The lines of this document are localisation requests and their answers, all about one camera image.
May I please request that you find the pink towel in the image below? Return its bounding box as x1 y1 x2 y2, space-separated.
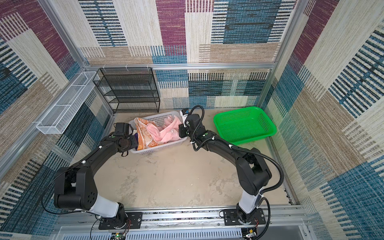
147 116 181 145

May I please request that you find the green plastic basket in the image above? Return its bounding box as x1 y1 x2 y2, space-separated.
214 107 277 145

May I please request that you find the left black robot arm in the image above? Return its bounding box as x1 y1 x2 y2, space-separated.
54 123 138 229

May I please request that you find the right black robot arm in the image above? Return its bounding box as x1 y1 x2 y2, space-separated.
179 109 272 224

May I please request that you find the purple towel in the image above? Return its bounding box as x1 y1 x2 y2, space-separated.
134 133 139 151

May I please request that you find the orange patterned towel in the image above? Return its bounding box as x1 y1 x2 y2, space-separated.
134 118 159 151

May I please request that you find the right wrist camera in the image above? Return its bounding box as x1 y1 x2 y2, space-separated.
180 108 189 122

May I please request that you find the black wire mesh shelf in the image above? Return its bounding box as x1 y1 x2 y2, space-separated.
93 67 161 114

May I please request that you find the white wire mesh tray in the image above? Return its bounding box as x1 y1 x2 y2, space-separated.
37 72 96 135

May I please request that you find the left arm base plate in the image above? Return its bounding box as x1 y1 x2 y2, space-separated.
98 212 143 230

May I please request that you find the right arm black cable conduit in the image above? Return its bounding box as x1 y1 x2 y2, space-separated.
227 143 285 240

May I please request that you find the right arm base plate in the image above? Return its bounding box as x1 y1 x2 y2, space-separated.
219 208 266 226

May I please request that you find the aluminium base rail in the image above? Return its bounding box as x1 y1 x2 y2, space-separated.
50 205 317 240

